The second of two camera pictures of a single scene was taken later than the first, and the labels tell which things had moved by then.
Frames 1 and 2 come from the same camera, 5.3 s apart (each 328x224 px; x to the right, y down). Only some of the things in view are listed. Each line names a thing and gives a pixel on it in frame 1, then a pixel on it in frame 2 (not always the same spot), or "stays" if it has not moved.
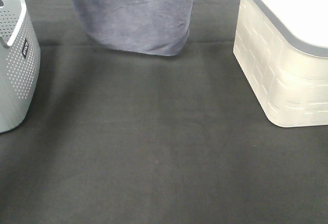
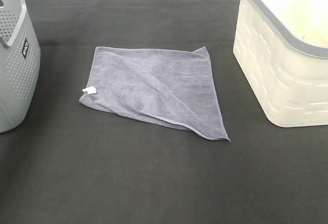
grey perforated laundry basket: x=20 y=56 stays
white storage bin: x=281 y=41 stays
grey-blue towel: x=146 y=16 -> x=174 y=86
